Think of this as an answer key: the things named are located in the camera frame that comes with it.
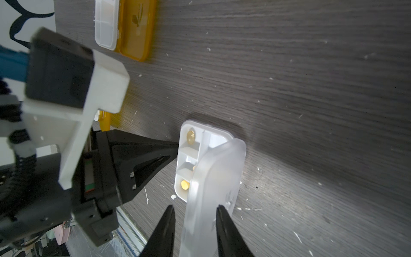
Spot clear lid pillbox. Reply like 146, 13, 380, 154
174, 120, 246, 257

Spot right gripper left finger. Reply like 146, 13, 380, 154
139, 205, 176, 257

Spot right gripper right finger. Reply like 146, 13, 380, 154
216, 205, 254, 257

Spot yellow pillbox far left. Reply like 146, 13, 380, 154
94, 110, 112, 131

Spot yellow pillbox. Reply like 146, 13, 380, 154
94, 0, 157, 62
94, 110, 112, 131

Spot yellow pillbox near left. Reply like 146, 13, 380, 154
94, 0, 157, 62

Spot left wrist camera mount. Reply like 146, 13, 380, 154
22, 28, 130, 190

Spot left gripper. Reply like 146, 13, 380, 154
1, 130, 178, 247

